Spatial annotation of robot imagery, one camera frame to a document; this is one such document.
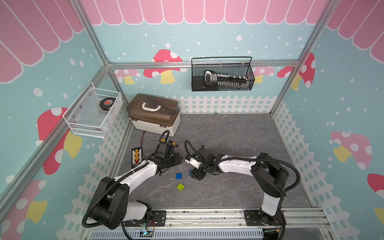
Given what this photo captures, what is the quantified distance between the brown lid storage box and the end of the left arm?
0.66 ft

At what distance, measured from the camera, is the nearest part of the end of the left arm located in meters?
0.65

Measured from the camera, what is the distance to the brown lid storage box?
0.95 meters
